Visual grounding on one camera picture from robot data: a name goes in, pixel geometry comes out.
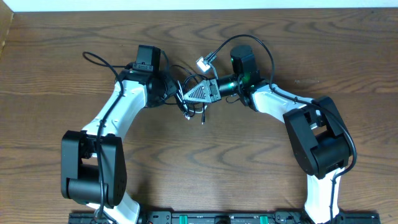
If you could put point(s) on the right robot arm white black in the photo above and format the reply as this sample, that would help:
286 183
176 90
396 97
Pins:
319 138

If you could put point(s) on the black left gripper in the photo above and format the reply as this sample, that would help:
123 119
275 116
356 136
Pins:
173 89

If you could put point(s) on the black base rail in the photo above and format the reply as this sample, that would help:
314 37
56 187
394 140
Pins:
285 217

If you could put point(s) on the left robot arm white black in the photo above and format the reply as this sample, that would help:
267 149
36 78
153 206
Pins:
93 169

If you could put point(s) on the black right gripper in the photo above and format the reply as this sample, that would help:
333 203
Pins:
209 96

